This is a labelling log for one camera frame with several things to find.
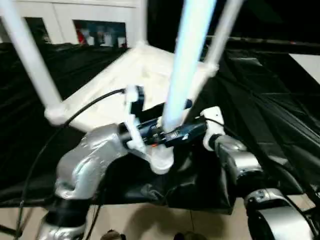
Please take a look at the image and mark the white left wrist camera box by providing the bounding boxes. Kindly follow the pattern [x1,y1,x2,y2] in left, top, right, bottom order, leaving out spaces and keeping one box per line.
[122,85,147,152]

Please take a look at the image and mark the black mat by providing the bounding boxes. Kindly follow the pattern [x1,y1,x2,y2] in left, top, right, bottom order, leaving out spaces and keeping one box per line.
[0,40,320,216]

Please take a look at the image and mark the black furniture with gold label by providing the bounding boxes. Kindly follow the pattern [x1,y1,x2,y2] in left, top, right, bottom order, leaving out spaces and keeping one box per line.
[147,0,320,53]

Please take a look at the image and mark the white cabinet with glass doors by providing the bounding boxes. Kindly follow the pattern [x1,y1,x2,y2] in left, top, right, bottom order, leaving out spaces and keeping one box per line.
[0,0,142,50]

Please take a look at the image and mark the white plastic table top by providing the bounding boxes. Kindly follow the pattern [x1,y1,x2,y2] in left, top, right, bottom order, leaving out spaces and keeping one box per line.
[43,42,222,177]

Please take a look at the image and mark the white plastic table leg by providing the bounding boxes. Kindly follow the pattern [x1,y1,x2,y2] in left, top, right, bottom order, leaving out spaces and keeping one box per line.
[204,0,246,72]
[134,0,150,49]
[159,0,219,132]
[0,0,65,117]

